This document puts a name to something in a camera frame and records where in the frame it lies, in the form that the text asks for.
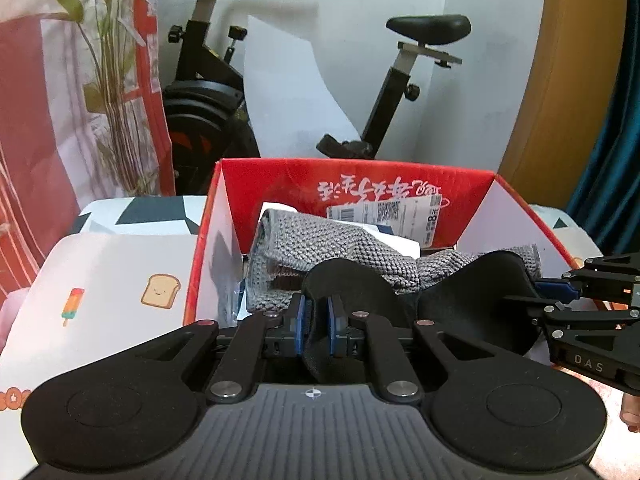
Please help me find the person's right hand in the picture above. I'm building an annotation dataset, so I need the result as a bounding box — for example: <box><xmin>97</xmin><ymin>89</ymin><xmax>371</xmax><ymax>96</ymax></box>
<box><xmin>619</xmin><ymin>392</ymin><xmax>640</xmax><ymax>433</ymax></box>

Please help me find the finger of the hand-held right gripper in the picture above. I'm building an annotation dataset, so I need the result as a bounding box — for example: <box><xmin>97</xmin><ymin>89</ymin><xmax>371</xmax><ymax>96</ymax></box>
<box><xmin>535</xmin><ymin>255</ymin><xmax>640</xmax><ymax>306</ymax></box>
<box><xmin>505</xmin><ymin>296</ymin><xmax>640</xmax><ymax>336</ymax></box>

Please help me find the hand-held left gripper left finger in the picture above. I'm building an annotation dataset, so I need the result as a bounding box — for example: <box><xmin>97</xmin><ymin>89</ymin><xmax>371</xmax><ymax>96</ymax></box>
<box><xmin>115</xmin><ymin>294</ymin><xmax>306</xmax><ymax>403</ymax></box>

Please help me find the white board sheet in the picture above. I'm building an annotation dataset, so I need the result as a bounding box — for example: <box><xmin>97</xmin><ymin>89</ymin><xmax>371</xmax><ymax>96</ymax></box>
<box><xmin>245</xmin><ymin>15</ymin><xmax>361</xmax><ymax>158</ymax></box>

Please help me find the red white plant-print curtain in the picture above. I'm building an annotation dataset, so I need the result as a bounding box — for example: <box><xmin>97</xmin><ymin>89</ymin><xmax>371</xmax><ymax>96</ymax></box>
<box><xmin>0</xmin><ymin>0</ymin><xmax>176</xmax><ymax>301</ymax></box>

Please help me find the red cardboard box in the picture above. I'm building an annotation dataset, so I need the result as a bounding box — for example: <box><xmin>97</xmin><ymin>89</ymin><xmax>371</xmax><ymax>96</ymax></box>
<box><xmin>184</xmin><ymin>158</ymin><xmax>576</xmax><ymax>328</ymax></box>

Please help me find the black eye mask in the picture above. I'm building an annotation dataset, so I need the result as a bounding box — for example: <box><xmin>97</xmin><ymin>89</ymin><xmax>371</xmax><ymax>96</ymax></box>
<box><xmin>300</xmin><ymin>251</ymin><xmax>543</xmax><ymax>383</ymax></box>

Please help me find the wooden door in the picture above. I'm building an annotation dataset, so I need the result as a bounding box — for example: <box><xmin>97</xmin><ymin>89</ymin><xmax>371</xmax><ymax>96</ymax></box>
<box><xmin>499</xmin><ymin>0</ymin><xmax>628</xmax><ymax>208</ymax></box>

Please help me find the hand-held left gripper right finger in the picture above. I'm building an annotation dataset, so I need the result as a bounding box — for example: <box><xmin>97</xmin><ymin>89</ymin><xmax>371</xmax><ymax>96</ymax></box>
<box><xmin>327</xmin><ymin>295</ymin><xmax>516</xmax><ymax>404</ymax></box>

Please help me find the white shipping label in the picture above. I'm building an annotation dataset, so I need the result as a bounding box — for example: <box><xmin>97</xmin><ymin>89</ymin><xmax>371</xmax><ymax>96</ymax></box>
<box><xmin>327</xmin><ymin>195</ymin><xmax>441</xmax><ymax>250</ymax></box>

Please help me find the black exercise bike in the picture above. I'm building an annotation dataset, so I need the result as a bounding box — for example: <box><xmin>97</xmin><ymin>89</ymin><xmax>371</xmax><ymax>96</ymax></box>
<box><xmin>160</xmin><ymin>0</ymin><xmax>472</xmax><ymax>196</ymax></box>

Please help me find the grey knitted cloth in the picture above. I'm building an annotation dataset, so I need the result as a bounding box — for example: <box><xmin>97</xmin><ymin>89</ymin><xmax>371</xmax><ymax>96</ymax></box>
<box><xmin>247</xmin><ymin>207</ymin><xmax>543</xmax><ymax>313</ymax></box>

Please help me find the teal curtain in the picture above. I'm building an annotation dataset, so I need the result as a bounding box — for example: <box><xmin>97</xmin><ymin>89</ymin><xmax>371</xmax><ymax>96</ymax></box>
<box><xmin>565</xmin><ymin>35</ymin><xmax>640</xmax><ymax>256</ymax></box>

